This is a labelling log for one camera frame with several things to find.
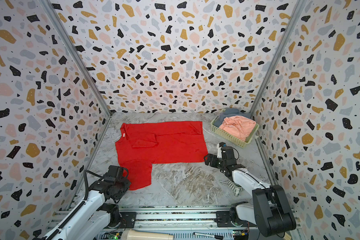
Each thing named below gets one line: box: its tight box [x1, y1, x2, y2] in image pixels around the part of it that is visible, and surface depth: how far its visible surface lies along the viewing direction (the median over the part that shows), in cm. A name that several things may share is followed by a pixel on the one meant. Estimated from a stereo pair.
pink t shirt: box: [219, 115, 257, 142], surface depth 103 cm
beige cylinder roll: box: [121, 230, 174, 240], surface depth 69 cm
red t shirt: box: [115, 121, 209, 191], surface depth 105 cm
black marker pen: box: [193, 232, 224, 240], surface depth 72 cm
